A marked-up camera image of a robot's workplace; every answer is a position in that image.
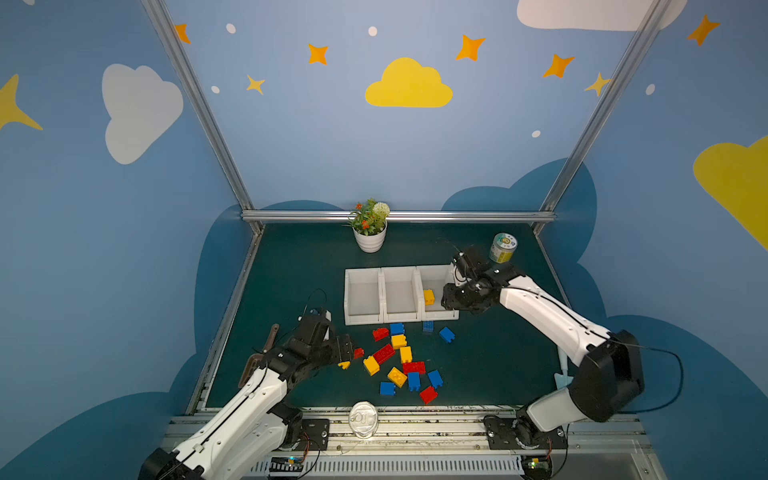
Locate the yellow lego brick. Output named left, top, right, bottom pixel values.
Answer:
left=423, top=289, right=435, bottom=306

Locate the blue lego brick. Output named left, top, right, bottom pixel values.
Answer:
left=439, top=327, right=456, bottom=344

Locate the long red lego brick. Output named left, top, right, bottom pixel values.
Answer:
left=373, top=344, right=396, bottom=365

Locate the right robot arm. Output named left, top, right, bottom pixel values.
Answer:
left=441, top=247, right=645, bottom=444

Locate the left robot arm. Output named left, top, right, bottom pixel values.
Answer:
left=138, top=309, right=355, bottom=479

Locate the green yellow tin can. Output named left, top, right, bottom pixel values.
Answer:
left=489, top=232, right=518, bottom=264

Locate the white right bin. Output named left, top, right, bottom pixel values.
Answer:
left=417, top=265, right=460, bottom=321

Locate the brown litter scoop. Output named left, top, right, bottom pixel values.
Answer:
left=238, top=324, right=280, bottom=388

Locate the white left bin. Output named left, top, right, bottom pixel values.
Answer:
left=344, top=268, right=383, bottom=326

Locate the blue lego bottom left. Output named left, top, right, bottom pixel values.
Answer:
left=379, top=382, right=397, bottom=397

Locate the blue lego bottom middle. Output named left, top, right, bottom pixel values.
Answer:
left=407, top=372, right=421, bottom=392

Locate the red lego bottom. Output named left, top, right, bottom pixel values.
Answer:
left=419, top=386, right=438, bottom=405

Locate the potted plant white pot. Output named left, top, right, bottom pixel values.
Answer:
left=348, top=198, right=390, bottom=253

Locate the left circuit board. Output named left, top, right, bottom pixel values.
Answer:
left=267, top=456, right=306, bottom=477

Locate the circuit board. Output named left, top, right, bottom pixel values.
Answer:
left=521, top=456, right=553, bottom=480
left=267, top=456, right=306, bottom=477

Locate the light blue spatula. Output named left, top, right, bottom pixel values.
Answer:
left=554, top=348, right=573, bottom=389

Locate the right circuit board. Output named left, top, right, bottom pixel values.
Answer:
left=521, top=456, right=553, bottom=480

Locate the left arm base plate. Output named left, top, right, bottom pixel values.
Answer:
left=280, top=418, right=330, bottom=451

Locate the aluminium rail frame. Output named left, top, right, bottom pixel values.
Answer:
left=242, top=405, right=666, bottom=479

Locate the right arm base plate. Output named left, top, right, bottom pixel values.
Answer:
left=482, top=415, right=567, bottom=450

